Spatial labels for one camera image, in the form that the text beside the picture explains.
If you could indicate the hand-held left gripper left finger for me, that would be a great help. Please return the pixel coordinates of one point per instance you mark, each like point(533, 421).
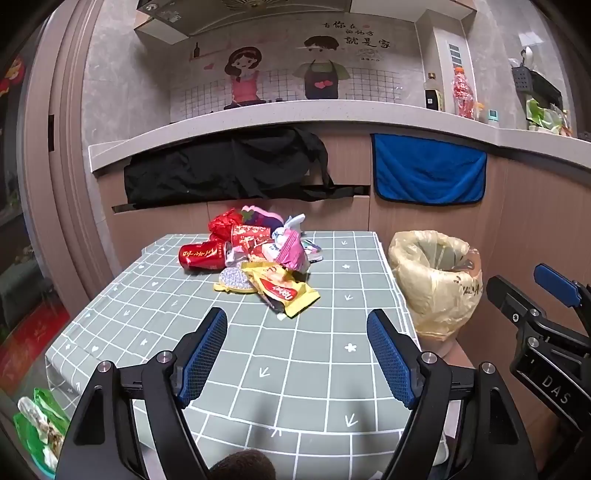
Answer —
point(203, 360)

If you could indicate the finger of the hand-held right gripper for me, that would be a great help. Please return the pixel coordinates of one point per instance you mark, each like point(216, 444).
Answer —
point(554, 282)
point(503, 295)

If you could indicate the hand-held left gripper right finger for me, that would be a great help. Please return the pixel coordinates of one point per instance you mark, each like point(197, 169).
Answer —
point(390, 360)

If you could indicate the white trash bin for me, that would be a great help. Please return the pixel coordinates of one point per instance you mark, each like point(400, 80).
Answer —
point(438, 345)

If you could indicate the trash bin with yellow bag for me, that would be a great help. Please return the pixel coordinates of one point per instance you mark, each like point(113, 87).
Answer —
point(415, 286)

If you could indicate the round silver snack wrapper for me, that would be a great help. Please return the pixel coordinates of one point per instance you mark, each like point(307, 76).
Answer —
point(233, 279)

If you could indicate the red soda can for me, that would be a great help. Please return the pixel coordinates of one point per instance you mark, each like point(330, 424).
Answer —
point(203, 256)

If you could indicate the yellow red snack wrapper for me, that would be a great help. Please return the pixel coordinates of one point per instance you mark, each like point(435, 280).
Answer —
point(281, 288)

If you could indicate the pink white candy wrapper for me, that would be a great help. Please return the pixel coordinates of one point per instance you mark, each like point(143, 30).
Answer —
point(263, 252)

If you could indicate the small white purple wrapper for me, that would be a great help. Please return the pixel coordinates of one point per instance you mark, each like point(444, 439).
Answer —
point(314, 249)

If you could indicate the red foil wrapper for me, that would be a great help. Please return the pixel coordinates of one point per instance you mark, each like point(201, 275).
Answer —
point(224, 224)

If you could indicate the pink cartoon tissue pack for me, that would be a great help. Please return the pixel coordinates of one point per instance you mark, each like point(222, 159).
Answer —
point(293, 251)

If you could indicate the pink purple fruit-print packet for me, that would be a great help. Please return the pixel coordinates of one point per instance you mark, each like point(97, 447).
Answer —
point(263, 216)

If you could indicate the white paper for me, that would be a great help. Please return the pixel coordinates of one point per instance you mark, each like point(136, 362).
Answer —
point(291, 224)

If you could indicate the green grid tablecloth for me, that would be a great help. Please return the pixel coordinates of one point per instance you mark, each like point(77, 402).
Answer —
point(300, 346)

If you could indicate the blue towel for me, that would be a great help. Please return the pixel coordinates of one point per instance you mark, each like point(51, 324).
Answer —
point(429, 170)

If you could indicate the bag of green vegetables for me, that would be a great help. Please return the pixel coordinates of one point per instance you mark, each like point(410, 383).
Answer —
point(545, 117)

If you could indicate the small teal white bottle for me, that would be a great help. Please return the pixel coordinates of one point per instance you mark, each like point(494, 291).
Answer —
point(493, 117)

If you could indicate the green plastic bag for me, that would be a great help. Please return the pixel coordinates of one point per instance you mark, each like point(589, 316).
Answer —
point(41, 429)

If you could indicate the small jar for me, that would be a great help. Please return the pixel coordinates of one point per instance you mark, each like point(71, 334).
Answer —
point(480, 113)

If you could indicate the black hanging cloth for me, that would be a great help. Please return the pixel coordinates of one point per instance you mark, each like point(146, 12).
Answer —
point(207, 166)

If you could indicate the black utensil rack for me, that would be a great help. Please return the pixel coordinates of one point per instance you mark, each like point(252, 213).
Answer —
point(540, 85)

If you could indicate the red drink bottle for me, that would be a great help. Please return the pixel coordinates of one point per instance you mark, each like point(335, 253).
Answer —
point(464, 92)

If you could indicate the dark sauce bottle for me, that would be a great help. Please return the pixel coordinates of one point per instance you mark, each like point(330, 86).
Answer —
point(434, 94)

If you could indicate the white utensil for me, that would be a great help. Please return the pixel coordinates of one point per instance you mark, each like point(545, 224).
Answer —
point(529, 56)

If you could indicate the white vent grille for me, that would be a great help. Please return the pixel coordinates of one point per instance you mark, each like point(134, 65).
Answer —
point(454, 54)

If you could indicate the grey kitchen counter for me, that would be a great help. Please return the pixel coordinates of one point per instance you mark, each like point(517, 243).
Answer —
point(332, 115)

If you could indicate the black door latch plate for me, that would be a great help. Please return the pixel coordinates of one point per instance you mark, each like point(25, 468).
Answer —
point(51, 132)

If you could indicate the grey range hood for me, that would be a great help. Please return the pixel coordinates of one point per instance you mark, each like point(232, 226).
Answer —
point(217, 18)

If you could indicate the red door decoration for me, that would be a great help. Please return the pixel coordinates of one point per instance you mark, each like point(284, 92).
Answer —
point(10, 76)

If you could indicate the cartoon wall sticker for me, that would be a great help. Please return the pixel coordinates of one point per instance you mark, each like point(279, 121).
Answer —
point(286, 60)

